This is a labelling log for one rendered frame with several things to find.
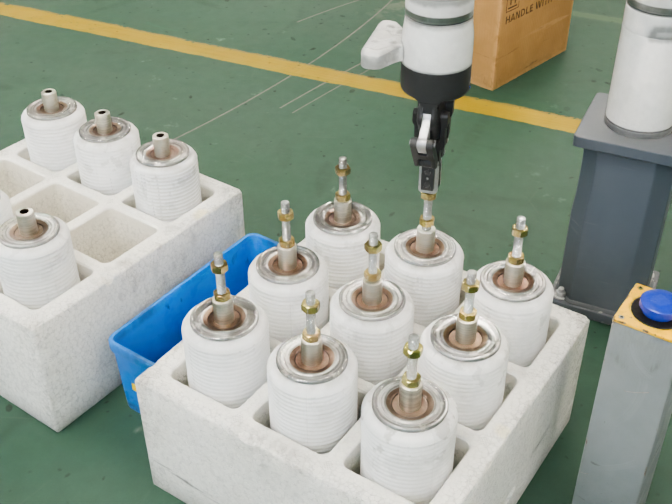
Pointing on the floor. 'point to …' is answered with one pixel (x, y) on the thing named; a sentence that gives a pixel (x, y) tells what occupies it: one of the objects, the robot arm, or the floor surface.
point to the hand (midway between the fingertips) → (430, 174)
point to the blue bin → (178, 307)
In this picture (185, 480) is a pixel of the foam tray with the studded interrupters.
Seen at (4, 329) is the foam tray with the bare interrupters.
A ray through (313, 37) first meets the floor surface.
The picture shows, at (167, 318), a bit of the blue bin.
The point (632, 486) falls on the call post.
